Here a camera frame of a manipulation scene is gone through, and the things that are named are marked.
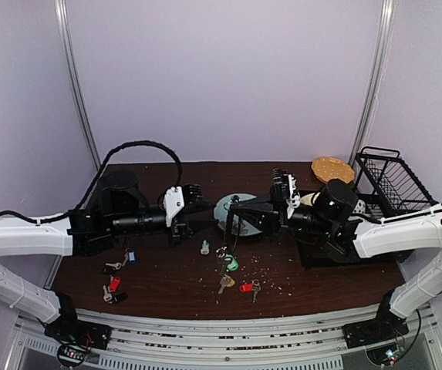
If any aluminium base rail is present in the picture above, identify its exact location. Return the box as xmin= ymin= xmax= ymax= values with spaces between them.
xmin=2 ymin=304 xmax=442 ymax=369

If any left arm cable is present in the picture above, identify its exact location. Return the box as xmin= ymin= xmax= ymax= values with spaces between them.
xmin=0 ymin=140 xmax=184 ymax=228

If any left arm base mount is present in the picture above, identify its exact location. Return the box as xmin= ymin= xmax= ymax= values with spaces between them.
xmin=41 ymin=313 xmax=112 ymax=368

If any red key tag with key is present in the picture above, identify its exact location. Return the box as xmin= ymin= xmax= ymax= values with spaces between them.
xmin=239 ymin=279 xmax=261 ymax=304

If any orange dotted plate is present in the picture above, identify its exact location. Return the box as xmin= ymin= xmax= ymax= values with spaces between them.
xmin=311 ymin=157 xmax=355 ymax=183

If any black wire dish rack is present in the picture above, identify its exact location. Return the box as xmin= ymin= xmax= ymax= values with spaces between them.
xmin=296 ymin=146 xmax=442 ymax=269

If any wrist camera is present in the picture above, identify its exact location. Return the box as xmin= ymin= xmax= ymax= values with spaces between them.
xmin=272 ymin=168 xmax=301 ymax=209
xmin=159 ymin=183 xmax=204 ymax=227

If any blue key tag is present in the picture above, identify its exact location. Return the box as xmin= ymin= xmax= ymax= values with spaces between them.
xmin=125 ymin=249 xmax=137 ymax=264

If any black key tag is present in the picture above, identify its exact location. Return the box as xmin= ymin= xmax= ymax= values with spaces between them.
xmin=112 ymin=292 xmax=129 ymax=304

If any light blue flower plate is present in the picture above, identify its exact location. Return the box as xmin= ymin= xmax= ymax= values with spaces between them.
xmin=214 ymin=193 xmax=261 ymax=237

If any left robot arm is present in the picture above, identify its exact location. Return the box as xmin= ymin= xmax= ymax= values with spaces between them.
xmin=0 ymin=171 xmax=217 ymax=342

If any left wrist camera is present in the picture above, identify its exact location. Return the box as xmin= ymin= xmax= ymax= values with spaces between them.
xmin=159 ymin=183 xmax=204 ymax=227

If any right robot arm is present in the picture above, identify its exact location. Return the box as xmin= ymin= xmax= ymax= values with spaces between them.
xmin=226 ymin=175 xmax=442 ymax=341

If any aluminium post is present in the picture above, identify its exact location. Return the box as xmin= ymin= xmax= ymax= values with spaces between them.
xmin=54 ymin=0 xmax=101 ymax=170
xmin=349 ymin=0 xmax=395 ymax=163

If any silver key near black tag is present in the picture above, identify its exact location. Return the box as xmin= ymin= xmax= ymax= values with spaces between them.
xmin=103 ymin=285 xmax=113 ymax=302

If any pale green key tag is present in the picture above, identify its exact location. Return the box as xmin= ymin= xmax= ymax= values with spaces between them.
xmin=200 ymin=240 xmax=210 ymax=256

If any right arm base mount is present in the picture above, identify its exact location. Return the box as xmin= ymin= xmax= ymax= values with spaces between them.
xmin=342 ymin=318 xmax=409 ymax=367

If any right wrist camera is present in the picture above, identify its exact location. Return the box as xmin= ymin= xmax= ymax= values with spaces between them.
xmin=272 ymin=168 xmax=301 ymax=209

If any left aluminium post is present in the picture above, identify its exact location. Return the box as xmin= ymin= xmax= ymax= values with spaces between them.
xmin=54 ymin=0 xmax=101 ymax=170

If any right aluminium post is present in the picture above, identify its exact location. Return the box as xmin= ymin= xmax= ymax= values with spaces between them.
xmin=349 ymin=0 xmax=395 ymax=163

